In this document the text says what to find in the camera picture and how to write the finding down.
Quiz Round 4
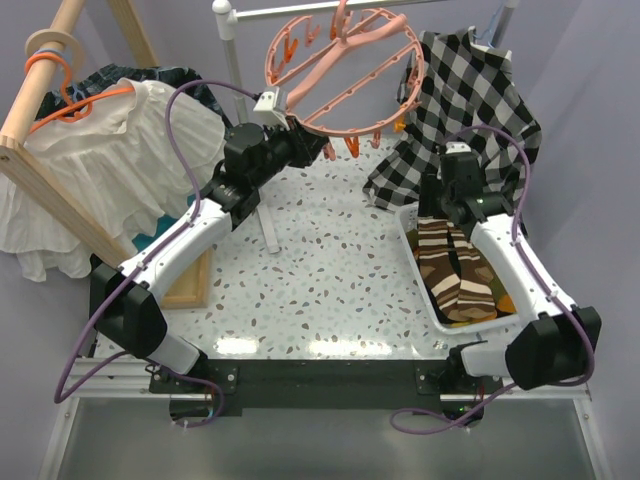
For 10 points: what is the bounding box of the brown striped sock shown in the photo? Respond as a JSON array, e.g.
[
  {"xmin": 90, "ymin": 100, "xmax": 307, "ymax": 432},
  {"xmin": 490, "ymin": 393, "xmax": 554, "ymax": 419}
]
[
  {"xmin": 417, "ymin": 218, "xmax": 460, "ymax": 322},
  {"xmin": 447, "ymin": 222, "xmax": 497, "ymax": 322}
]

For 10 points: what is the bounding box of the wooden clothes rack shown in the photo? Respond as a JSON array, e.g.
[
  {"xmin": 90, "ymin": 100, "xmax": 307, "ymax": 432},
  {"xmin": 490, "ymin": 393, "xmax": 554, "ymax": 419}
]
[{"xmin": 0, "ymin": 0, "xmax": 211, "ymax": 311}]

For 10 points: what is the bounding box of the dark patterned garment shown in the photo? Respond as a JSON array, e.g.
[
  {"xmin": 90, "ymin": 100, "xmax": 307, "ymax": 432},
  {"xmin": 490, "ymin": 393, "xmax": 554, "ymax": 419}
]
[{"xmin": 35, "ymin": 64, "xmax": 232, "ymax": 134}]

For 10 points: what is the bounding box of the olive orange sock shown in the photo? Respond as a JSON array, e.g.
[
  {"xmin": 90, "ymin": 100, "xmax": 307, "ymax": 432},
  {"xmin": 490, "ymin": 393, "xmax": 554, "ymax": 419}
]
[{"xmin": 407, "ymin": 227, "xmax": 517, "ymax": 329}]

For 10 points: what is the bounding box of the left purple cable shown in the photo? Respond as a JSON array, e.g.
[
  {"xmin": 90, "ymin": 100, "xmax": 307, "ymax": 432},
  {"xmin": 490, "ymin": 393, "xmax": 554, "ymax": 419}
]
[{"xmin": 53, "ymin": 79, "xmax": 261, "ymax": 429}]

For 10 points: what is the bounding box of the teal cloth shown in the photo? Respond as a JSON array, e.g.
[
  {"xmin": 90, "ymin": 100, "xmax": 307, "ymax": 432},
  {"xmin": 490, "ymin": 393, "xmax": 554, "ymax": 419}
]
[{"xmin": 132, "ymin": 215, "xmax": 178, "ymax": 251}]

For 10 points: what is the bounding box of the white blouse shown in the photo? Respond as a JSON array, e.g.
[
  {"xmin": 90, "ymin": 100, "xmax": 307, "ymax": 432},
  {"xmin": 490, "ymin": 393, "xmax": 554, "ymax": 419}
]
[{"xmin": 1, "ymin": 78, "xmax": 226, "ymax": 282}]

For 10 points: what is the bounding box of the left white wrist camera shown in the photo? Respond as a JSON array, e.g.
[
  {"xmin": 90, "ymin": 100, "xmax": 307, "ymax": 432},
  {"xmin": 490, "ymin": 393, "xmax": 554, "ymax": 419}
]
[{"xmin": 253, "ymin": 86, "xmax": 289, "ymax": 130}]

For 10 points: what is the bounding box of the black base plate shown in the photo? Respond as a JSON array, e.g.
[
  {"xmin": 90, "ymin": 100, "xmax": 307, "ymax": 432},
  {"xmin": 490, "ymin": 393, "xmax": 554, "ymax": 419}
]
[{"xmin": 146, "ymin": 359, "xmax": 502, "ymax": 420}]

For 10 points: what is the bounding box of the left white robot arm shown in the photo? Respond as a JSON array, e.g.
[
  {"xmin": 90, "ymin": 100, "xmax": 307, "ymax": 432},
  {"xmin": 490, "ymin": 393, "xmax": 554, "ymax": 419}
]
[{"xmin": 91, "ymin": 123, "xmax": 329, "ymax": 392}]

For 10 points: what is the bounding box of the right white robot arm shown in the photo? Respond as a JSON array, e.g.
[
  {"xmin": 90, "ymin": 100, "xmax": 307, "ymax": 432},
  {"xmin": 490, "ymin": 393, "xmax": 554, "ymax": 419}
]
[{"xmin": 418, "ymin": 142, "xmax": 601, "ymax": 393}]

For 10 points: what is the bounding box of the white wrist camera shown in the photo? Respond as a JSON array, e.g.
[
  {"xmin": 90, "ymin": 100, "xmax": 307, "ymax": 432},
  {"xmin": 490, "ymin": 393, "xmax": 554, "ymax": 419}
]
[
  {"xmin": 445, "ymin": 142, "xmax": 472, "ymax": 155},
  {"xmin": 253, "ymin": 86, "xmax": 289, "ymax": 130}
]

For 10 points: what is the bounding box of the pink round clip hanger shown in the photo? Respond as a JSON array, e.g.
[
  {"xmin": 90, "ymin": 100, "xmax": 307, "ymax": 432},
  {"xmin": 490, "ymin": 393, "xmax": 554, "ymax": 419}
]
[{"xmin": 264, "ymin": 10, "xmax": 425, "ymax": 157}]

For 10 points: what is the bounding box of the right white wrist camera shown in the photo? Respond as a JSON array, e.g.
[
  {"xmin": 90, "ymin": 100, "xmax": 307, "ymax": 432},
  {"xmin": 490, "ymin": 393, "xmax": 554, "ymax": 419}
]
[{"xmin": 445, "ymin": 142, "xmax": 472, "ymax": 155}]

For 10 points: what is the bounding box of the white metal clothes rail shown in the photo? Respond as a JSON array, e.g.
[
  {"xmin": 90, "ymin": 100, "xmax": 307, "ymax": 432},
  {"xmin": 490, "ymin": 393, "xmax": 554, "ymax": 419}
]
[{"xmin": 212, "ymin": 1, "xmax": 520, "ymax": 254}]

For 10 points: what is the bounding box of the orange clothes hanger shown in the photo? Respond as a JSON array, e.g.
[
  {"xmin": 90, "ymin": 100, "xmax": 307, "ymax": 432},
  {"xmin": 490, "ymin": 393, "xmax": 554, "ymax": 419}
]
[{"xmin": 24, "ymin": 49, "xmax": 135, "ymax": 134}]

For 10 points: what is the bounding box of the white plastic basket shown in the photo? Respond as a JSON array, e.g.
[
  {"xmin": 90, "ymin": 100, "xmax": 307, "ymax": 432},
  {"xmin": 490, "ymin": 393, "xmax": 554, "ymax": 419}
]
[{"xmin": 397, "ymin": 202, "xmax": 521, "ymax": 335}]

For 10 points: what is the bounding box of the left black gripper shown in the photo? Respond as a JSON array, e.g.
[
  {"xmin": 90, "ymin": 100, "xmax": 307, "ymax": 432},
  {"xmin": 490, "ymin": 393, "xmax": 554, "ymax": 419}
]
[{"xmin": 251, "ymin": 115, "xmax": 328, "ymax": 189}]

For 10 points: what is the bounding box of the blue clothes hanger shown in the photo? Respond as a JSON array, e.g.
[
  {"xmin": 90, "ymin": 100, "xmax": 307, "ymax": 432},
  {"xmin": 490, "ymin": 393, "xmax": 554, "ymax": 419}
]
[{"xmin": 473, "ymin": 1, "xmax": 512, "ymax": 48}]

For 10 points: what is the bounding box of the black white checkered shirt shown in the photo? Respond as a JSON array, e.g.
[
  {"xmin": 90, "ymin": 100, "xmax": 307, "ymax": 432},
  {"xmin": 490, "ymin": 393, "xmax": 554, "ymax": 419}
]
[{"xmin": 363, "ymin": 28, "xmax": 542, "ymax": 210}]

